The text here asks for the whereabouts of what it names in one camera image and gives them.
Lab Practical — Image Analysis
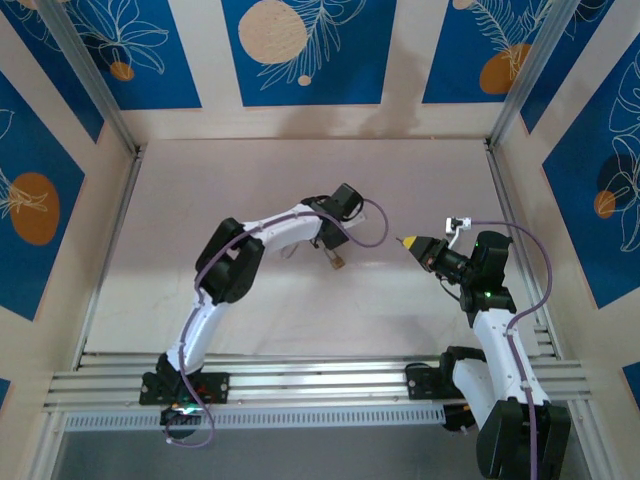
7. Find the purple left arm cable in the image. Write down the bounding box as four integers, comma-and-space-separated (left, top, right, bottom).
164, 198, 390, 449

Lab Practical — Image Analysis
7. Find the aluminium side rail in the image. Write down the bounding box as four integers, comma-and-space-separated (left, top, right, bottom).
483, 139, 557, 354
73, 144, 147, 371

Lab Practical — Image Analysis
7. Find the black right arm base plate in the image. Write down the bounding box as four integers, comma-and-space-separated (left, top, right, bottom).
404, 363, 481, 402

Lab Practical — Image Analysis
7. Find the aluminium rail frame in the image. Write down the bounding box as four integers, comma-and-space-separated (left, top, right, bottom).
43, 324, 594, 417

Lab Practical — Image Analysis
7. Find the aluminium corner post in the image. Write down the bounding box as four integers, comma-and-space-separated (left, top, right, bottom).
37, 0, 146, 154
487, 0, 591, 149

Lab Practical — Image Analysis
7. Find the white slotted cable duct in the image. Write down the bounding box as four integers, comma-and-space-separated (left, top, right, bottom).
63, 405, 447, 432

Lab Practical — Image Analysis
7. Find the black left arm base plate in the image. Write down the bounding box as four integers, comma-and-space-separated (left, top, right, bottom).
139, 371, 231, 407

